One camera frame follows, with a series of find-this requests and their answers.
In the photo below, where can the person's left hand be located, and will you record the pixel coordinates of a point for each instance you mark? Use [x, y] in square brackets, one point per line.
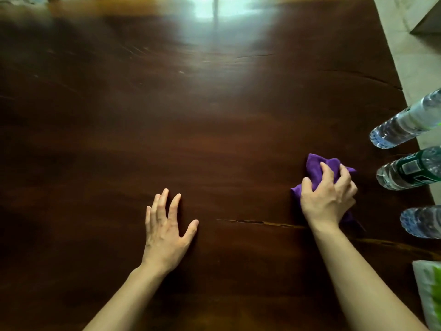
[163, 241]

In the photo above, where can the person's right hand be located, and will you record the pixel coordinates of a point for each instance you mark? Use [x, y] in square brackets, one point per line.
[325, 203]

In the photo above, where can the purple microfibre cloth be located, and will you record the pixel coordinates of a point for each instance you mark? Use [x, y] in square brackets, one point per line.
[315, 167]

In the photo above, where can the green-label white-capped water bottle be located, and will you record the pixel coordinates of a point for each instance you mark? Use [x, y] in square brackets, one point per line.
[406, 168]

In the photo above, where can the blue-capped clear water bottle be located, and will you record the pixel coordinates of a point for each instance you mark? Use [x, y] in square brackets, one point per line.
[403, 124]
[423, 222]

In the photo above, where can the green tissue pack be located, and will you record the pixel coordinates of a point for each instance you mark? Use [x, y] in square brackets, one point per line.
[432, 293]

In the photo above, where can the person's right forearm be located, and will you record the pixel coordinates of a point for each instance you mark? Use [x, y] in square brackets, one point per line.
[361, 289]

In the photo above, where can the person's left forearm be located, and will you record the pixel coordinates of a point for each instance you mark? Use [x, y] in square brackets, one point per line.
[127, 303]

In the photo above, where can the dark wooden table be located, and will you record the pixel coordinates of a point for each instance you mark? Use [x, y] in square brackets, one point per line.
[103, 134]

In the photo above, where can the white stone platform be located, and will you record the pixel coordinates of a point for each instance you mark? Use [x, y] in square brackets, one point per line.
[430, 24]

